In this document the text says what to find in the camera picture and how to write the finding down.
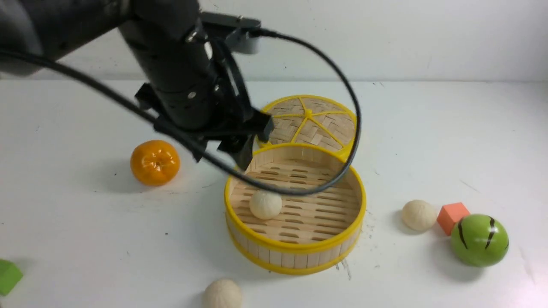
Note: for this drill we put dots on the orange wooden block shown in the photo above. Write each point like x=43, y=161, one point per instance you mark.
x=450, y=215

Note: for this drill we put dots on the woven bamboo steamer lid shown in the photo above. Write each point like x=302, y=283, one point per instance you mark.
x=314, y=120

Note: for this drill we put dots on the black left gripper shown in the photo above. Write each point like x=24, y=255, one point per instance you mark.
x=195, y=83

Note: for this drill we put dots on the orange toy tangerine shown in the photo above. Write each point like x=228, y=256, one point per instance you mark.
x=155, y=163

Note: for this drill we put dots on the green wooden block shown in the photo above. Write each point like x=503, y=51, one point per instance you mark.
x=10, y=275

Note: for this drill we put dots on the green toy watermelon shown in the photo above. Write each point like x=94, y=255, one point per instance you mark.
x=479, y=240

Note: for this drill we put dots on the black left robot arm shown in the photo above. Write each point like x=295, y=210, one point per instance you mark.
x=51, y=29

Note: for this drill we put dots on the white toy bun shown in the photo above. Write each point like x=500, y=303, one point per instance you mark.
x=265, y=205
x=419, y=215
x=222, y=293

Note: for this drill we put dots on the yellow rimmed bamboo steamer tray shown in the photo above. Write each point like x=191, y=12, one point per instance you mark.
x=312, y=232

